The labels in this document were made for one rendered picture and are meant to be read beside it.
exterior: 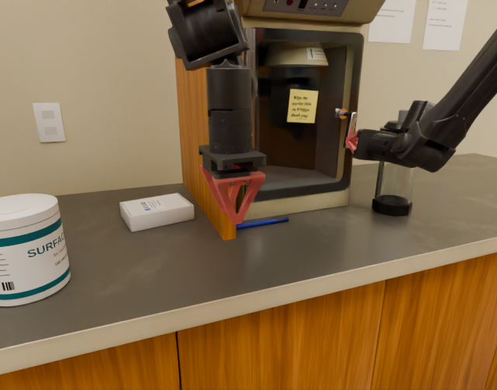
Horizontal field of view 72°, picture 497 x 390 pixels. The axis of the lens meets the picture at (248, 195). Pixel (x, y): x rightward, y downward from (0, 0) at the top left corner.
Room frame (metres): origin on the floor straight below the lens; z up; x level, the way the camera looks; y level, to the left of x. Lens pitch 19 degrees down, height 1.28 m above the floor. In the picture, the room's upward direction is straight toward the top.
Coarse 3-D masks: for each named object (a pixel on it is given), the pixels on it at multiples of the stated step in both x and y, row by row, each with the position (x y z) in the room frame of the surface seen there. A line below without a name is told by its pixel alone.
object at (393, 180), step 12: (384, 168) 0.87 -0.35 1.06; (396, 168) 0.85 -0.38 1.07; (408, 168) 0.85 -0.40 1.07; (384, 180) 0.87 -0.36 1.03; (396, 180) 0.85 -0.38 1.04; (408, 180) 0.85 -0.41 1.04; (384, 192) 0.86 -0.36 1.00; (396, 192) 0.85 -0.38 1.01; (408, 192) 0.85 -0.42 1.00; (396, 204) 0.85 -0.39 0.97
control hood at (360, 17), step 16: (256, 0) 0.77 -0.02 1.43; (352, 0) 0.84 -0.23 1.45; (368, 0) 0.85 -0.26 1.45; (384, 0) 0.87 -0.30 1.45; (256, 16) 0.82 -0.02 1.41; (272, 16) 0.82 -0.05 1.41; (288, 16) 0.83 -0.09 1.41; (304, 16) 0.84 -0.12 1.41; (320, 16) 0.85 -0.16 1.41; (336, 16) 0.86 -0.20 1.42; (352, 16) 0.87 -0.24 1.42; (368, 16) 0.89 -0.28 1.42
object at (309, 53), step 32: (256, 32) 0.81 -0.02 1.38; (288, 32) 0.84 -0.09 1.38; (320, 32) 0.87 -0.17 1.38; (352, 32) 0.90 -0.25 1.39; (256, 64) 0.81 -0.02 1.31; (288, 64) 0.84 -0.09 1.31; (320, 64) 0.87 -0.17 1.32; (352, 64) 0.91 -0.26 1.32; (256, 96) 0.81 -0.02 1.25; (288, 96) 0.84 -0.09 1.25; (320, 96) 0.87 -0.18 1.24; (352, 96) 0.91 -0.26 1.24; (256, 128) 0.81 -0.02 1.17; (288, 128) 0.84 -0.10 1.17; (320, 128) 0.88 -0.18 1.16; (288, 160) 0.85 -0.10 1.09; (320, 160) 0.88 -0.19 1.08; (288, 192) 0.85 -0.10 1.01; (320, 192) 0.88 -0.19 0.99
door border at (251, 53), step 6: (252, 30) 0.81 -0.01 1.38; (252, 36) 0.81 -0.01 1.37; (252, 42) 0.81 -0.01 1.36; (252, 48) 0.81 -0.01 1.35; (246, 54) 0.80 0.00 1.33; (252, 54) 0.81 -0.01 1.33; (252, 60) 0.81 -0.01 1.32; (252, 66) 0.81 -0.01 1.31; (252, 72) 0.81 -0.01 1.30; (252, 102) 0.81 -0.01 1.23; (252, 108) 0.81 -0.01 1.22; (252, 114) 0.81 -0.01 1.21; (252, 120) 0.81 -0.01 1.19; (252, 126) 0.81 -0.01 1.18; (252, 132) 0.81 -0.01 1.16; (252, 138) 0.81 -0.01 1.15; (252, 144) 0.81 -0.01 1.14; (246, 186) 0.80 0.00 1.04
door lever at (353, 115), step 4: (340, 112) 0.89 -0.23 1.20; (344, 112) 0.88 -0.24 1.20; (348, 112) 0.87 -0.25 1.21; (352, 112) 0.85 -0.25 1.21; (356, 112) 0.86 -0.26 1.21; (340, 116) 0.89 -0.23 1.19; (344, 116) 0.89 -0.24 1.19; (348, 116) 0.87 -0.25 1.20; (352, 116) 0.85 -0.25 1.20; (356, 116) 0.85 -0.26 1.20; (348, 120) 0.86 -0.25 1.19; (352, 120) 0.85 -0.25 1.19; (348, 124) 0.86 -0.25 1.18; (352, 124) 0.85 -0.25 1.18; (348, 128) 0.85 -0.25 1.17; (352, 128) 0.85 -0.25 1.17; (348, 132) 0.85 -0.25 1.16; (352, 132) 0.85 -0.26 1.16; (344, 140) 0.86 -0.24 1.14; (344, 144) 0.85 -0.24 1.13; (344, 148) 0.85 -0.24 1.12; (348, 148) 0.85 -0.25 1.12
